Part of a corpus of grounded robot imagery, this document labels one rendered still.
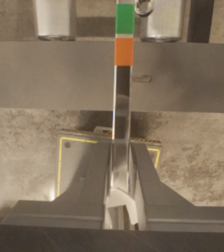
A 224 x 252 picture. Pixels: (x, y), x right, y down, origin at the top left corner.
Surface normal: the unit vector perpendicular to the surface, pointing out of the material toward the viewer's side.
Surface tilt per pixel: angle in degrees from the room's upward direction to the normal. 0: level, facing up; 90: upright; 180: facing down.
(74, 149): 0
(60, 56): 0
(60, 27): 31
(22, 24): 0
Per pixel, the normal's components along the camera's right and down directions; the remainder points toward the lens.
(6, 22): -0.03, 0.27
